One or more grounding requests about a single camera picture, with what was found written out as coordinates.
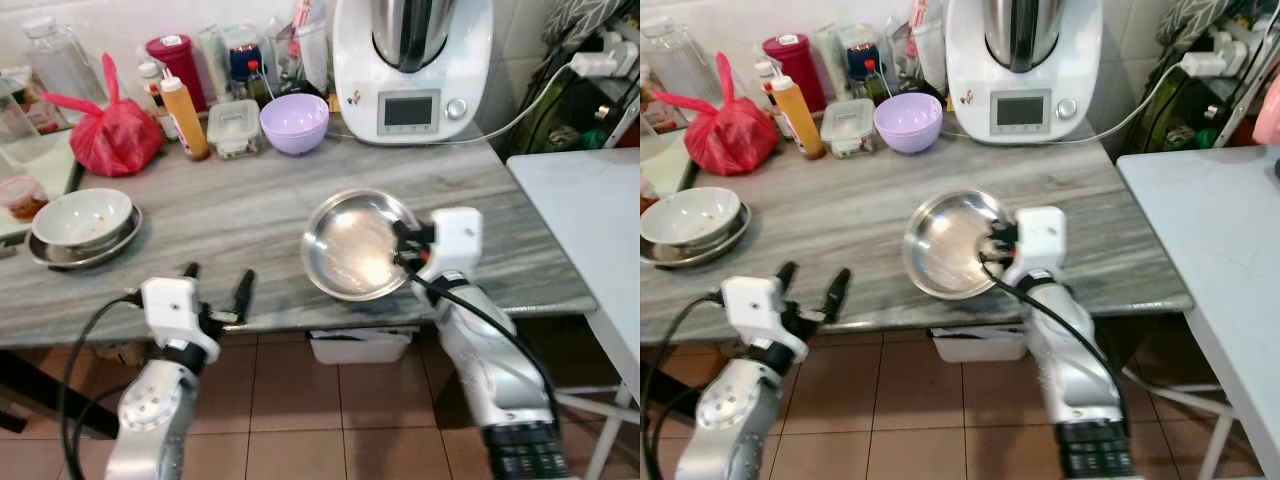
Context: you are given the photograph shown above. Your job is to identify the shiny steel plate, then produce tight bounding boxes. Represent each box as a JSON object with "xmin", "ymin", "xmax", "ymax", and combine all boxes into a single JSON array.
[
  {"xmin": 902, "ymin": 189, "xmax": 1017, "ymax": 302},
  {"xmin": 301, "ymin": 189, "xmax": 422, "ymax": 303}
]

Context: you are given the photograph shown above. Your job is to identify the white plastic box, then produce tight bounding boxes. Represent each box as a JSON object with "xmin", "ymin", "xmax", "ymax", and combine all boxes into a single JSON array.
[
  {"xmin": 308, "ymin": 328, "xmax": 414, "ymax": 366},
  {"xmin": 930, "ymin": 326, "xmax": 1030, "ymax": 364}
]

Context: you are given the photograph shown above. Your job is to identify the white ceramic bowl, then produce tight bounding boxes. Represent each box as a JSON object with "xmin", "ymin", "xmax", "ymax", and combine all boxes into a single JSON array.
[
  {"xmin": 32, "ymin": 188, "xmax": 135, "ymax": 250},
  {"xmin": 641, "ymin": 187, "xmax": 744, "ymax": 249}
]

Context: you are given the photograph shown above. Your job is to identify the red plastic bag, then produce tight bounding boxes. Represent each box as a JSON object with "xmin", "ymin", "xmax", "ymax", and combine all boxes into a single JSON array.
[
  {"xmin": 40, "ymin": 53, "xmax": 166, "ymax": 178},
  {"xmin": 652, "ymin": 52, "xmax": 781, "ymax": 178}
]

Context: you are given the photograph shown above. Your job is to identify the clear plastic food container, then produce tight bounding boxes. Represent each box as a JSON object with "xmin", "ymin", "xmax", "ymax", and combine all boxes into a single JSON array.
[
  {"xmin": 820, "ymin": 98, "xmax": 878, "ymax": 160},
  {"xmin": 207, "ymin": 99, "xmax": 264, "ymax": 160}
]

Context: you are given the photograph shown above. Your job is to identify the lilac plastic bowl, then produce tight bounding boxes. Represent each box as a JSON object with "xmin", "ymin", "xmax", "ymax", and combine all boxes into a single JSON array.
[
  {"xmin": 260, "ymin": 94, "xmax": 331, "ymax": 157},
  {"xmin": 873, "ymin": 93, "xmax": 944, "ymax": 156}
]

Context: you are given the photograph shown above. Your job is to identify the orange sauce squeeze bottle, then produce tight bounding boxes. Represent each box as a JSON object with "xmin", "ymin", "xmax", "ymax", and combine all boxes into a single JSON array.
[
  {"xmin": 768, "ymin": 68, "xmax": 828, "ymax": 162},
  {"xmin": 158, "ymin": 70, "xmax": 212, "ymax": 162}
]

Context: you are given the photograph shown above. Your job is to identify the white kitchen food processor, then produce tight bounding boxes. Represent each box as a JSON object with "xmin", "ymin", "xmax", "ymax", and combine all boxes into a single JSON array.
[
  {"xmin": 945, "ymin": 0, "xmax": 1104, "ymax": 147},
  {"xmin": 332, "ymin": 0, "xmax": 496, "ymax": 147}
]

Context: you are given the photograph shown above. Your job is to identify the pale grey folding table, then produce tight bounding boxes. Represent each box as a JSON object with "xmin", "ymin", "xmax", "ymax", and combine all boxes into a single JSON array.
[
  {"xmin": 1117, "ymin": 145, "xmax": 1280, "ymax": 480},
  {"xmin": 507, "ymin": 148, "xmax": 641, "ymax": 480}
]

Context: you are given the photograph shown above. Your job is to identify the white tray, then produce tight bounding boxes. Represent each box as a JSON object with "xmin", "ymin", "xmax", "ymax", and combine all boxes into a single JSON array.
[
  {"xmin": 640, "ymin": 128, "xmax": 697, "ymax": 197},
  {"xmin": 0, "ymin": 130, "xmax": 84, "ymax": 241}
]

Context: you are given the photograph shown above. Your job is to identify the small tub red contents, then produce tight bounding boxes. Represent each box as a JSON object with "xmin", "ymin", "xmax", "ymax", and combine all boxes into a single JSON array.
[{"xmin": 0, "ymin": 175, "xmax": 50, "ymax": 224}]

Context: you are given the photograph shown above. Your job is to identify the dark bottle red cap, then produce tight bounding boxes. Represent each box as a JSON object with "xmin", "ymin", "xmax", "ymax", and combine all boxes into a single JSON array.
[
  {"xmin": 862, "ymin": 58, "xmax": 892, "ymax": 105},
  {"xmin": 245, "ymin": 60, "xmax": 274, "ymax": 107}
]

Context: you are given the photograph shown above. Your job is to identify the blue lidded jar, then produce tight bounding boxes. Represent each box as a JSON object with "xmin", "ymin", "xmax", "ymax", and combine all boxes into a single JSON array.
[
  {"xmin": 845, "ymin": 42, "xmax": 882, "ymax": 83},
  {"xmin": 228, "ymin": 45, "xmax": 264, "ymax": 87}
]

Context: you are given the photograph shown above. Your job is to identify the clear glass jar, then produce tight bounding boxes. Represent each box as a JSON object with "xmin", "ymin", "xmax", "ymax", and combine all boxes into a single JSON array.
[
  {"xmin": 640, "ymin": 17, "xmax": 722, "ymax": 102},
  {"xmin": 22, "ymin": 17, "xmax": 107, "ymax": 107}
]

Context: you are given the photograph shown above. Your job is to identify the white power adapter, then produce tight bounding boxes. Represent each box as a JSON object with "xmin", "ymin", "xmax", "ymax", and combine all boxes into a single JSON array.
[
  {"xmin": 1180, "ymin": 30, "xmax": 1252, "ymax": 80},
  {"xmin": 570, "ymin": 30, "xmax": 639, "ymax": 80}
]

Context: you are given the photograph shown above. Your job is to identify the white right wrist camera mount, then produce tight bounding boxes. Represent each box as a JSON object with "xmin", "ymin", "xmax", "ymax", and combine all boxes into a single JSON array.
[
  {"xmin": 417, "ymin": 206, "xmax": 485, "ymax": 287},
  {"xmin": 1004, "ymin": 206, "xmax": 1067, "ymax": 288}
]

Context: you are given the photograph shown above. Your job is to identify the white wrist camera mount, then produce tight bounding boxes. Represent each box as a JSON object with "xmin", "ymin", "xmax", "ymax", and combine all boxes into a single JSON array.
[
  {"xmin": 719, "ymin": 276, "xmax": 810, "ymax": 363},
  {"xmin": 1004, "ymin": 206, "xmax": 1067, "ymax": 288},
  {"xmin": 417, "ymin": 206, "xmax": 485, "ymax": 287},
  {"xmin": 139, "ymin": 277, "xmax": 222, "ymax": 363}
]

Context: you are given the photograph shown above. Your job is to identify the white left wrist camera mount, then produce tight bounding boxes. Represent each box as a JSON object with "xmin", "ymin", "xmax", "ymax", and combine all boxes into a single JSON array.
[
  {"xmin": 139, "ymin": 277, "xmax": 222, "ymax": 363},
  {"xmin": 719, "ymin": 276, "xmax": 810, "ymax": 363}
]

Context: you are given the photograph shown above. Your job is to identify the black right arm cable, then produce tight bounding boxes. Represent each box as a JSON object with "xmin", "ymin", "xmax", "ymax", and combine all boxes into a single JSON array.
[
  {"xmin": 979, "ymin": 255, "xmax": 1129, "ymax": 431},
  {"xmin": 395, "ymin": 250, "xmax": 561, "ymax": 433}
]

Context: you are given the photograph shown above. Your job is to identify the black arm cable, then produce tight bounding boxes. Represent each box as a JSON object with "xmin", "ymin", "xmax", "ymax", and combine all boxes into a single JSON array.
[
  {"xmin": 395, "ymin": 250, "xmax": 561, "ymax": 433},
  {"xmin": 58, "ymin": 293, "xmax": 143, "ymax": 480},
  {"xmin": 979, "ymin": 255, "xmax": 1129, "ymax": 431},
  {"xmin": 642, "ymin": 291, "xmax": 727, "ymax": 480}
]

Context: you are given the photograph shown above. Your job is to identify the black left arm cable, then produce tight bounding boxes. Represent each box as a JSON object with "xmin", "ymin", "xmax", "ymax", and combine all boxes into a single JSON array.
[
  {"xmin": 58, "ymin": 293, "xmax": 143, "ymax": 480},
  {"xmin": 642, "ymin": 291, "xmax": 727, "ymax": 480}
]

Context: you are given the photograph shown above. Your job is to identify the white power cable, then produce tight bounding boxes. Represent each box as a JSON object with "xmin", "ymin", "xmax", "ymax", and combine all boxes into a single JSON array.
[
  {"xmin": 940, "ymin": 60, "xmax": 1187, "ymax": 145},
  {"xmin": 325, "ymin": 60, "xmax": 581, "ymax": 147}
]

